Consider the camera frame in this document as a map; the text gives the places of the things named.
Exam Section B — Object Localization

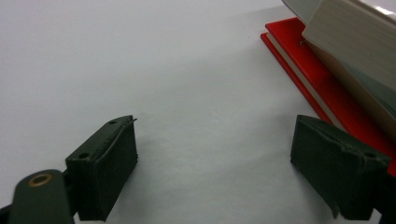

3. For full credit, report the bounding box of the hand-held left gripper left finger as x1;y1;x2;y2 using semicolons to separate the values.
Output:
64;115;139;222

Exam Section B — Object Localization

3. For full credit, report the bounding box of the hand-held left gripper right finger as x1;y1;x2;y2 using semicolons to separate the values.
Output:
290;114;391;220

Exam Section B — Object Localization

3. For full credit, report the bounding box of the teal book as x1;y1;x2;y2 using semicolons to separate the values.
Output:
339;60;396;118

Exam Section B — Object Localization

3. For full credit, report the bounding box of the white book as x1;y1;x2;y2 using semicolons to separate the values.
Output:
281;0;396;91

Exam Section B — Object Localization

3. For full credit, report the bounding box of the red book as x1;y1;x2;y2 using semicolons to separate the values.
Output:
260;17;396;178

